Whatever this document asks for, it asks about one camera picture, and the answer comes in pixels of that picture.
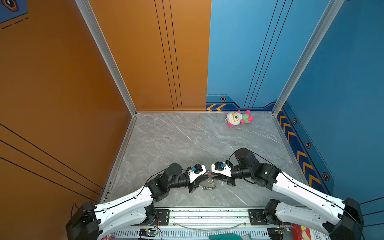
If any metal key holder with rings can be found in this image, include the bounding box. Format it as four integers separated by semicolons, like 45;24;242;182
199;178;216;190

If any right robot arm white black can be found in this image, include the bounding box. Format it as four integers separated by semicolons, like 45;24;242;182
212;148;365;240

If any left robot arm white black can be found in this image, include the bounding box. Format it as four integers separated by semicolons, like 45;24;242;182
66;163;209;240

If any white pink plush toy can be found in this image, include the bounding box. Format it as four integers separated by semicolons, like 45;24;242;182
226;110;254;127

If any small green circuit board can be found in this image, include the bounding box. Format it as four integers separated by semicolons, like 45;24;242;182
138;229;159;240

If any red printed box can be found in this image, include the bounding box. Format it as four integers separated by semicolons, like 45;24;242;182
292;224;330;240

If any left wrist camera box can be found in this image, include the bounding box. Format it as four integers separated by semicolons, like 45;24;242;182
187;164;207;183

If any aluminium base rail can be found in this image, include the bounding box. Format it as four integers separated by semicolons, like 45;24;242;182
78;206;343;240

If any aluminium corner post right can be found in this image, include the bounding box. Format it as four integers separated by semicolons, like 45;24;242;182
272;0;345;117

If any aluminium corner post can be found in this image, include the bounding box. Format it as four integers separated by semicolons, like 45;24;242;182
75;0;137;117
272;0;345;117

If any aluminium corner post left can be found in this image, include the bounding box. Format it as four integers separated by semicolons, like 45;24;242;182
75;0;137;117

